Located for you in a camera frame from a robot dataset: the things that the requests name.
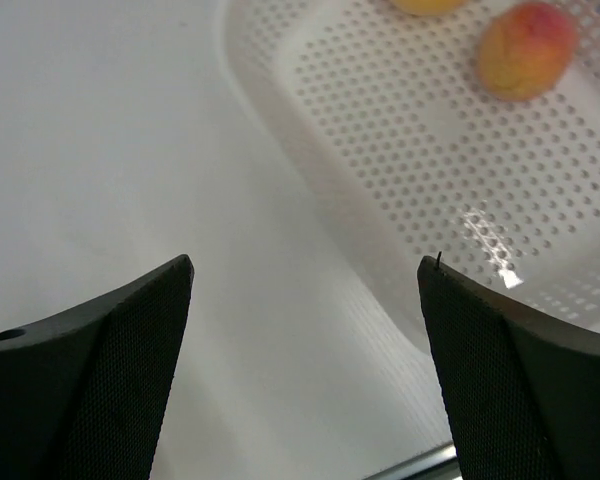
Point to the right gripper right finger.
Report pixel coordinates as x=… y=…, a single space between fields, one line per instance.
x=521 y=389

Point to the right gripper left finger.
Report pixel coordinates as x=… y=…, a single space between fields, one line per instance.
x=83 y=393

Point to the peach fruit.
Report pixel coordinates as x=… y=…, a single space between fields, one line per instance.
x=525 y=51

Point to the orange fruit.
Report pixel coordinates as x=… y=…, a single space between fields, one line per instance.
x=425 y=8

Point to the white perforated plastic basket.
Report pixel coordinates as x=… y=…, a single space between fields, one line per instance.
x=407 y=156

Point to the aluminium mounting rail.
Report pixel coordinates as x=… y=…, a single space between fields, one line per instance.
x=438 y=463

